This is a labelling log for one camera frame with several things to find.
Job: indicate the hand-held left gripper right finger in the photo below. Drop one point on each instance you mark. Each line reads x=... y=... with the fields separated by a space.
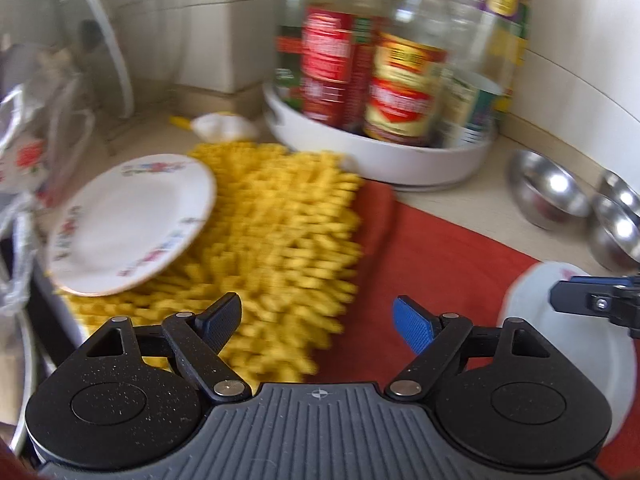
x=414 y=325

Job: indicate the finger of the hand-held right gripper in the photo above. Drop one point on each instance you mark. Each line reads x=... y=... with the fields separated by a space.
x=585 y=300

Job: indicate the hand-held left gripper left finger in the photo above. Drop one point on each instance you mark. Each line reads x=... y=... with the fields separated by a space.
x=222 y=319

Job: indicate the plain white plate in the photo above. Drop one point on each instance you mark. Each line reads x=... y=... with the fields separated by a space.
x=560 y=350

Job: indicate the steel bowl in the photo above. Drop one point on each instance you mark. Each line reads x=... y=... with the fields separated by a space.
x=625 y=191
x=552 y=187
x=617 y=237

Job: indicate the red cloth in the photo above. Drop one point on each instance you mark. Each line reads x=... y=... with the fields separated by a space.
x=450 y=255

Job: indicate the yellow chenille mat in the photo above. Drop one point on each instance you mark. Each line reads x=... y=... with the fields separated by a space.
x=280 y=245

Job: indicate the white floral plate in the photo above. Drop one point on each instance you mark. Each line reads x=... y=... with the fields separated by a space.
x=130 y=225

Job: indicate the white round tray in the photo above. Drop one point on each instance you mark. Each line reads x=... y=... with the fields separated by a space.
x=380 y=160

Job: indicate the white and yellow utensil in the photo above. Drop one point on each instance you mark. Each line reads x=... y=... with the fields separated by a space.
x=220 y=125

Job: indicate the clear bottle purple neck label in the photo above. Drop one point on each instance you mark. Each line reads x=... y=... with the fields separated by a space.
x=475 y=105

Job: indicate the yellow red label bottle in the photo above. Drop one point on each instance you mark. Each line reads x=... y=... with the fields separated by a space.
x=400 y=95

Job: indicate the crumpled clear plastic bag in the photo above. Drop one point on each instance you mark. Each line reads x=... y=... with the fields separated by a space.
x=35 y=160

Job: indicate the green label bottle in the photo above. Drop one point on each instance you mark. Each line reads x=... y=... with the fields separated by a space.
x=289 y=60

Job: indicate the glass pot lid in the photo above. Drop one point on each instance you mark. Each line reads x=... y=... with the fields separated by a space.
x=95 y=45

